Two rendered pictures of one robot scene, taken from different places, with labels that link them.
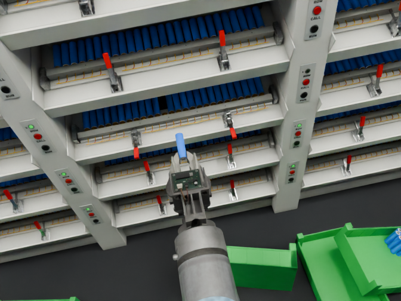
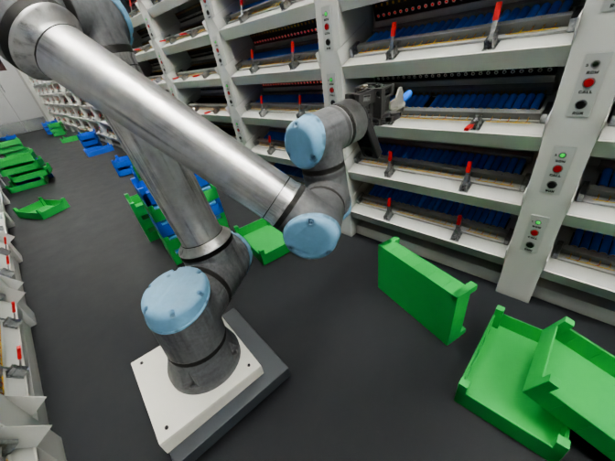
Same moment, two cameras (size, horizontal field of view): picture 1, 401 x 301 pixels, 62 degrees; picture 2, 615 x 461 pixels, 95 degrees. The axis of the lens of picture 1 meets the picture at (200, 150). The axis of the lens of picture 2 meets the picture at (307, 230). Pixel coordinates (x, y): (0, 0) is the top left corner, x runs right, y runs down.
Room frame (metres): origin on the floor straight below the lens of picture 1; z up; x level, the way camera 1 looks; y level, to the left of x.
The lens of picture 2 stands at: (-0.21, -0.38, 0.78)
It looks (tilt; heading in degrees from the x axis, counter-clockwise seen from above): 33 degrees down; 51
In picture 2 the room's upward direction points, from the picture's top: 9 degrees counter-clockwise
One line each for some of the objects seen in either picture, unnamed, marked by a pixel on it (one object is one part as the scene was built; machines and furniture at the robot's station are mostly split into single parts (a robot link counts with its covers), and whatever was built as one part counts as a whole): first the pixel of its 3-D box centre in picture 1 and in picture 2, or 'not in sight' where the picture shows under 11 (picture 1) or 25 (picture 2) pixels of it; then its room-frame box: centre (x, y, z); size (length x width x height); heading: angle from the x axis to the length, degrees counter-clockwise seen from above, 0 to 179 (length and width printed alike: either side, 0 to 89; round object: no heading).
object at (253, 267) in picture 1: (247, 264); (419, 285); (0.44, -0.09, 0.10); 0.30 x 0.08 x 0.20; 76
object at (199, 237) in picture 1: (198, 246); (344, 123); (0.27, 0.03, 0.64); 0.10 x 0.05 x 0.09; 93
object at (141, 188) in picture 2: not in sight; (172, 180); (0.14, 0.97, 0.36); 0.30 x 0.20 x 0.08; 175
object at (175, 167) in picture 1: (174, 165); not in sight; (0.46, 0.06, 0.65); 0.09 x 0.03 x 0.06; 7
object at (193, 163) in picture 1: (194, 162); (398, 100); (0.46, 0.02, 0.65); 0.09 x 0.03 x 0.06; 179
